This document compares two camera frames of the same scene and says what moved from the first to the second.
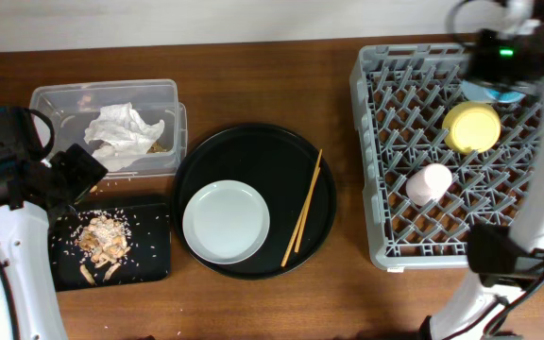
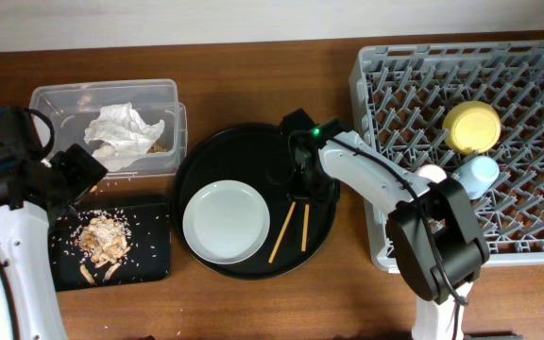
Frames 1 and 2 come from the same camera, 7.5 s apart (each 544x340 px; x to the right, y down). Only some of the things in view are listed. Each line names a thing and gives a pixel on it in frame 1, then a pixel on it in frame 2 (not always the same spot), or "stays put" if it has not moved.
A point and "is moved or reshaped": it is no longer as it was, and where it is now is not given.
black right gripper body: x=495 y=62 to x=310 y=185
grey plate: x=226 y=222 stays put
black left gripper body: x=75 y=177 stays put
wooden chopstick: x=308 y=201 is moved or reshaped
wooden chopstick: x=301 y=214 to x=282 y=229
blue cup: x=478 y=92 to x=478 y=175
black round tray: x=277 y=162 stays put
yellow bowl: x=470 y=127 stays put
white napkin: x=119 y=136 stays put
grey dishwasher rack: x=402 y=93 stays put
